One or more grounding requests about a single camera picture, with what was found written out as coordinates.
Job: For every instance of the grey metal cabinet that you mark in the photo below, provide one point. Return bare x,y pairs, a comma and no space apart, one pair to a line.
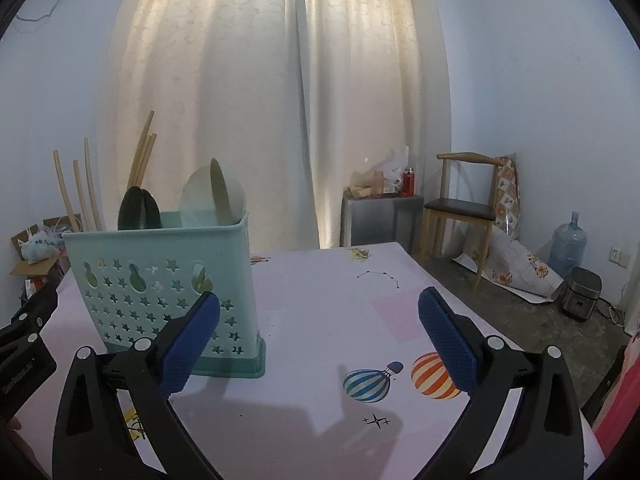
380,220

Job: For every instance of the light blue plastic bag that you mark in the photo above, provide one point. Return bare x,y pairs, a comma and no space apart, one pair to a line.
40,250

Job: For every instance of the cream patterned curtain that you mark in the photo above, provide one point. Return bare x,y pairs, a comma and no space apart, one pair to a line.
250,85

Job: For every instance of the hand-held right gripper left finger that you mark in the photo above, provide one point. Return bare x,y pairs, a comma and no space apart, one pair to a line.
192,345

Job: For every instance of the white plastic bag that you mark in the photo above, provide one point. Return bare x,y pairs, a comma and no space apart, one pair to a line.
392,165

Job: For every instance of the person's left hand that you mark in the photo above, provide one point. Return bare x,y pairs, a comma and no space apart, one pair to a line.
12,452

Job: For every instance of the pink printed clothing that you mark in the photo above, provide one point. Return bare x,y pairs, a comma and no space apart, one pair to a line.
620,400

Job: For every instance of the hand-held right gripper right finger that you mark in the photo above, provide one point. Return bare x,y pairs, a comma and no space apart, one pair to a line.
447,345

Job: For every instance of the wooden blocks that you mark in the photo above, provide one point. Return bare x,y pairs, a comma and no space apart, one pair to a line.
367,187

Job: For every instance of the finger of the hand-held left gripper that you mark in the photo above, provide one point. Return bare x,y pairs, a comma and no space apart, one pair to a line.
30,317

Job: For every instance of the white wall outlet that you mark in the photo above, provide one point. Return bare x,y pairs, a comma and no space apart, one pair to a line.
618,256

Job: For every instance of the blue water jug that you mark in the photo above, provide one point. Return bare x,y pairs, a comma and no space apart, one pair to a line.
567,247

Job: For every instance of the white plastic ladle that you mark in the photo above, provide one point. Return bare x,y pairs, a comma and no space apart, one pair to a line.
231,195

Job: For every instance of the floral printed sheet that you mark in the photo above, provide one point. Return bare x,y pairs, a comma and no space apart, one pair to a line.
520,265

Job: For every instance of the black rice cooker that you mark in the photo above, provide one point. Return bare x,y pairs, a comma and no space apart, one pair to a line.
581,295

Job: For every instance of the green star-cutout utensil holder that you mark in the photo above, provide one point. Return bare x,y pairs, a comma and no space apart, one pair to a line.
125,247

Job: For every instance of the cardboard box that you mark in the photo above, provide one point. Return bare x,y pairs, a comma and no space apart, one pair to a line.
37,270

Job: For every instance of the red bottle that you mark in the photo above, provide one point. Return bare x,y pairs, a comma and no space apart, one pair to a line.
408,182

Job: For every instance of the white scalloped rice paddle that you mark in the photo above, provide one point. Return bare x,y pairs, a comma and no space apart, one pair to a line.
197,200

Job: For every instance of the wooden chair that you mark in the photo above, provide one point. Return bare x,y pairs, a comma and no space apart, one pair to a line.
460,207

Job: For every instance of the bundle of wooden chopsticks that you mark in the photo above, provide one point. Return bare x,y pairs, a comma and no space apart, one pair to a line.
65,195

